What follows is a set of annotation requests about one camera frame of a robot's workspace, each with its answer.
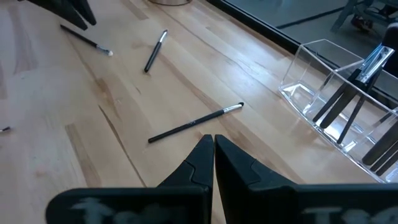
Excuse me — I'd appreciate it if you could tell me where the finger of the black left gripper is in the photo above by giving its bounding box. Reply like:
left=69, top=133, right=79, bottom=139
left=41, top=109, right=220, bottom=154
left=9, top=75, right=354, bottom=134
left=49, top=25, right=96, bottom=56
left=68, top=0, right=97, bottom=26
left=26, top=0, right=89, bottom=31

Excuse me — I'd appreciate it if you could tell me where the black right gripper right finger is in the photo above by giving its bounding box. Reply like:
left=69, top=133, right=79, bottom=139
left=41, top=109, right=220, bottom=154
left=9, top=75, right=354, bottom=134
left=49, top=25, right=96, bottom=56
left=215, top=134, right=398, bottom=224

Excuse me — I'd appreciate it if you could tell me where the gray metal stand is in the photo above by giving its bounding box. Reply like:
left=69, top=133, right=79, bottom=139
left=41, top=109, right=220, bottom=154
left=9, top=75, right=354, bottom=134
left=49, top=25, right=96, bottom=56
left=329, top=0, right=398, bottom=34

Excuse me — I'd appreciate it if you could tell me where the clear acrylic organizer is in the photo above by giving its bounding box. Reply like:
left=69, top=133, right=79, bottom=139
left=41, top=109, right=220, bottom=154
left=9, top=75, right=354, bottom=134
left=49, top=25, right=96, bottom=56
left=278, top=38, right=398, bottom=184

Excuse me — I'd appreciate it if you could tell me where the large black head makeup brush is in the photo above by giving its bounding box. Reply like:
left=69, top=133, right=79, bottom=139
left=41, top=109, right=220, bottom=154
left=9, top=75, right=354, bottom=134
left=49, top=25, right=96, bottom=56
left=319, top=23, right=398, bottom=130

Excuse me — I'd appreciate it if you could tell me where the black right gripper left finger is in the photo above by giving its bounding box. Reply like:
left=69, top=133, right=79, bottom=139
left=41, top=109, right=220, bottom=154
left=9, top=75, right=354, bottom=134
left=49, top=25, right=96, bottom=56
left=45, top=134, right=215, bottom=224

